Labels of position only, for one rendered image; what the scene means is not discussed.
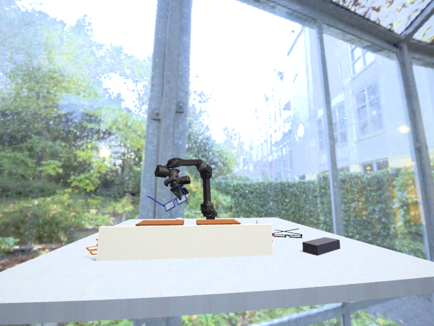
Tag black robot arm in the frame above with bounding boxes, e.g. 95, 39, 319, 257
155, 157, 218, 219

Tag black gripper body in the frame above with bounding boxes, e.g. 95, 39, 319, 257
164, 175, 189, 194

